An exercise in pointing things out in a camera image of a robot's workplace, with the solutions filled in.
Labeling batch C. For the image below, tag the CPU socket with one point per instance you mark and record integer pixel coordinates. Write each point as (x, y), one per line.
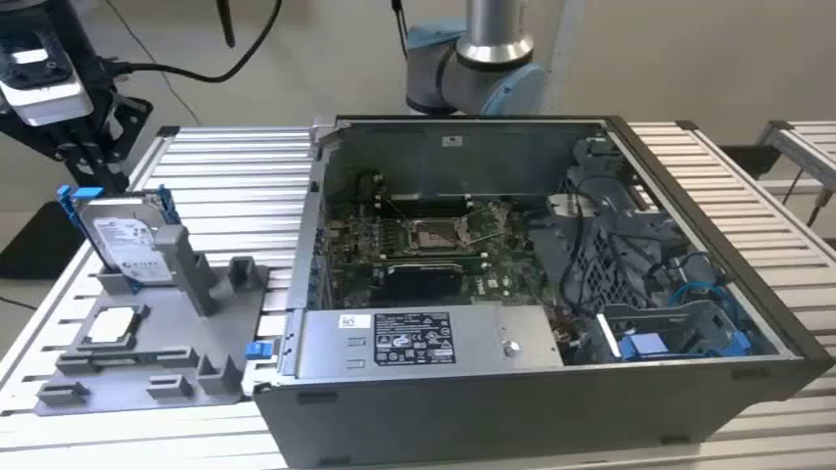
(439, 234)

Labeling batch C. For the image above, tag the RAM slot bank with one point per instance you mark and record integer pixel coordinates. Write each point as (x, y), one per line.
(431, 259)
(424, 203)

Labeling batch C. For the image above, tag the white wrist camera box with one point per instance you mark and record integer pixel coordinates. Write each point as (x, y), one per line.
(52, 100)

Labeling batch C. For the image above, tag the black open PC case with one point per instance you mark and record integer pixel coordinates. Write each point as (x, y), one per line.
(458, 421)

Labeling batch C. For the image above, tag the silver CPU chip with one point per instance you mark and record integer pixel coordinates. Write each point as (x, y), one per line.
(112, 325)

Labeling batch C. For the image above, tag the green motherboard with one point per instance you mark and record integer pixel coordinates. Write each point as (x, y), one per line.
(503, 254)

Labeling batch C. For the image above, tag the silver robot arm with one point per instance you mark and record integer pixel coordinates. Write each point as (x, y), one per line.
(476, 54)

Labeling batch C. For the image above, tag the black graphics card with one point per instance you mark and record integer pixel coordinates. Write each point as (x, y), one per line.
(418, 284)

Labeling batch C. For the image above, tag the hard disk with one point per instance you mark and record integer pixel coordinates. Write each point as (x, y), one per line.
(124, 235)

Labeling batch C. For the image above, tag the metal slat side table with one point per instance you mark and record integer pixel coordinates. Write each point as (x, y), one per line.
(807, 142)

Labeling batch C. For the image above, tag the silver power supply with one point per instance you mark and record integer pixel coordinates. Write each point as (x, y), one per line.
(327, 343)

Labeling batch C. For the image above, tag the grey disk bay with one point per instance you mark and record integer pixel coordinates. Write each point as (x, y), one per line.
(699, 323)

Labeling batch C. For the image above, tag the grey parts rack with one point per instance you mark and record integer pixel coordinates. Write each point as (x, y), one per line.
(163, 343)

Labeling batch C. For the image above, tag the grey perforated drive cage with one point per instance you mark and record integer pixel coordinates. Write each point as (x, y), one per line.
(607, 274)

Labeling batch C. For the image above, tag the blue case latch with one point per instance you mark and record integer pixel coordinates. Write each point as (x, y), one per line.
(256, 350)

